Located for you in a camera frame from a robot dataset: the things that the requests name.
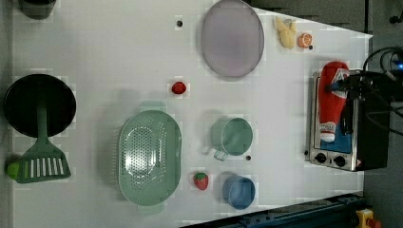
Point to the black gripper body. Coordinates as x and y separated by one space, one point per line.
361 84

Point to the red plush ketchup bottle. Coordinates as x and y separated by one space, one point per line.
330 103

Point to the green oval strainer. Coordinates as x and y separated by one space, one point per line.
149 158

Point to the black toaster oven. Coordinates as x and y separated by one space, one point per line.
361 141

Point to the plush orange slice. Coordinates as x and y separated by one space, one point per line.
305 40

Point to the plush banana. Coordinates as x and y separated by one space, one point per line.
287 30

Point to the yellow emergency stop button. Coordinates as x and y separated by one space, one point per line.
366 219

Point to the lilac round plate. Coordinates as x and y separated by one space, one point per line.
232 38

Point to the green mug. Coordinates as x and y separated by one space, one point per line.
231 137

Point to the blue cup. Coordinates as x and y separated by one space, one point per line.
238 191

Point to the small red plush fruit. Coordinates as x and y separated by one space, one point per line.
178 88

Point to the plush strawberry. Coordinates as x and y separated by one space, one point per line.
201 181

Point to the green slotted spatula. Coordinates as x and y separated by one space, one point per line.
43 161

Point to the small black cylinder container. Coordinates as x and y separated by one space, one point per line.
37 9

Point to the large black cylinder container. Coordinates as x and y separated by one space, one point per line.
26 95

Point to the blue metal frame rail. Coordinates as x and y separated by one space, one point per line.
334 212

